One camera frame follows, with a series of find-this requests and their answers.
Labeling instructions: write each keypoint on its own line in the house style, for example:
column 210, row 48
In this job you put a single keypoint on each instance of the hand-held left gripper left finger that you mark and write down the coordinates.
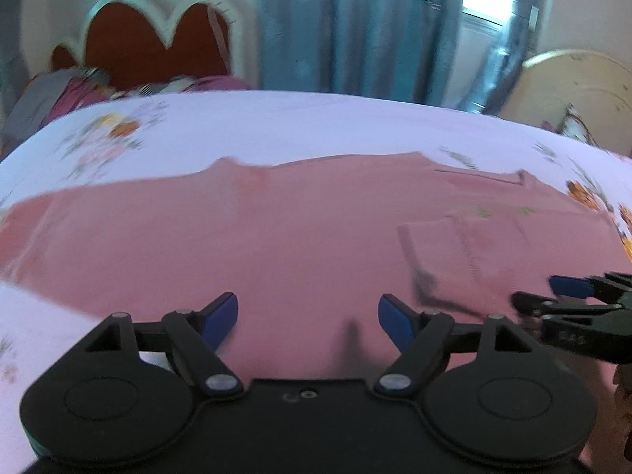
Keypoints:
column 220, row 320

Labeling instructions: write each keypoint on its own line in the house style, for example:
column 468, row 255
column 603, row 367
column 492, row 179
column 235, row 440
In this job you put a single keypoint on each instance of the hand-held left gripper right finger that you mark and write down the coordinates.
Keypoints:
column 394, row 323

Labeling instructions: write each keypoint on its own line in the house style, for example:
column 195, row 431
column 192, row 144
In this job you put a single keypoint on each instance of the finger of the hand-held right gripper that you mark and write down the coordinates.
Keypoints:
column 570, row 285
column 582, row 331

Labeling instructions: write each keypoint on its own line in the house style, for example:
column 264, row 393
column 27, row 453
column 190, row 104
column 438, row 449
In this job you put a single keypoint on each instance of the pink garment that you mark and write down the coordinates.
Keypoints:
column 247, row 237

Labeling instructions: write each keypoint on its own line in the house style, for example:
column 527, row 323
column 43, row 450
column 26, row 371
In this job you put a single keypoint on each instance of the cream round footboard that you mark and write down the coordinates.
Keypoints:
column 577, row 89

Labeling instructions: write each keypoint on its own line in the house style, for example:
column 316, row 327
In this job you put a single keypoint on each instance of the floral bedsheet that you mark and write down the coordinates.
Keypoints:
column 296, row 123

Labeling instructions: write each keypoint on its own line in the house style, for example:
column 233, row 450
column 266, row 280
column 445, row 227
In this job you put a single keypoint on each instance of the blue curtain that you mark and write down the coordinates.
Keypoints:
column 365, row 24
column 513, row 54

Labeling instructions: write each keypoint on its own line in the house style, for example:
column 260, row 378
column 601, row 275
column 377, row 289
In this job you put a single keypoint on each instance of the pile of bedding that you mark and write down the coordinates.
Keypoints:
column 59, row 101

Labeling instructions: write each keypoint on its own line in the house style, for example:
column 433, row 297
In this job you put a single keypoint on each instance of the red headboard with white frame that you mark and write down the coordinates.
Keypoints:
column 133, row 34

